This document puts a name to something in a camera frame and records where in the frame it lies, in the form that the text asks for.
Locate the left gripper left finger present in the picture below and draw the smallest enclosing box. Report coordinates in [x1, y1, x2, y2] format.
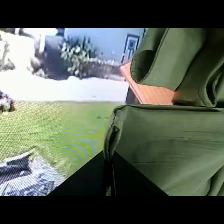
[48, 150, 108, 197]

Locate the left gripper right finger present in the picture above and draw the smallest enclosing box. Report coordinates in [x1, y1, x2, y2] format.
[111, 152, 168, 197]

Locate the olive green garment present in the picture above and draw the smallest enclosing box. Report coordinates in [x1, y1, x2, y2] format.
[102, 27, 224, 197]

